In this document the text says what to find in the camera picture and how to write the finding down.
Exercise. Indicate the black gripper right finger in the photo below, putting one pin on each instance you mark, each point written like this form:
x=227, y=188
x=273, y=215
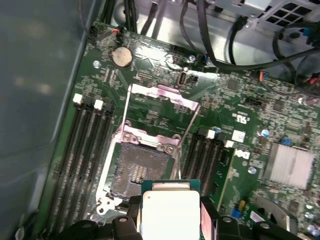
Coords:
x=212, y=225

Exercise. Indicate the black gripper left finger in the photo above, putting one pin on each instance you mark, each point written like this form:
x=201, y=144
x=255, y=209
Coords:
x=125, y=230

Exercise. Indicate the silver CPU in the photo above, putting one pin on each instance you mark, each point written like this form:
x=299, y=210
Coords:
x=170, y=212

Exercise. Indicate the metal socket cover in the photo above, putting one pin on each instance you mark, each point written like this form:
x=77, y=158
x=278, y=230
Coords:
x=155, y=90

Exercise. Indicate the CPU socket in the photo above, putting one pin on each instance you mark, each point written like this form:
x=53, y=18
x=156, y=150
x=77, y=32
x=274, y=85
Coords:
x=140, y=167

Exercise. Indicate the RAM slot with white clips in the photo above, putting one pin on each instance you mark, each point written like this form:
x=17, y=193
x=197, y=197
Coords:
x=86, y=162
x=213, y=162
x=64, y=162
x=198, y=162

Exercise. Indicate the metal socket locking lever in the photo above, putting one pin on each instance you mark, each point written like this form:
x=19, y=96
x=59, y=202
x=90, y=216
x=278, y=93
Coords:
x=178, y=165

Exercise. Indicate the silver chipset heatsink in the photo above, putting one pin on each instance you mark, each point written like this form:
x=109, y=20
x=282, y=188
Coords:
x=287, y=165

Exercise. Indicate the green motherboard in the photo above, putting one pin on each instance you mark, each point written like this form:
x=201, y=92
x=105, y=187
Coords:
x=220, y=105

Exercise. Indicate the silver onboard USB port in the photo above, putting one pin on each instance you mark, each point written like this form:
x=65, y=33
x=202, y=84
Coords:
x=183, y=77

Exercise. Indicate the black PC case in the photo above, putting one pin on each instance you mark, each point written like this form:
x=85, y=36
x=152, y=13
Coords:
x=30, y=100

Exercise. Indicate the silver coin battery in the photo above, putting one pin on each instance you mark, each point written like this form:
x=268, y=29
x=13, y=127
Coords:
x=122, y=57

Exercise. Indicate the metal drive cage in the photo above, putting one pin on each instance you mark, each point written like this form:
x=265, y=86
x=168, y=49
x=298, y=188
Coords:
x=257, y=25

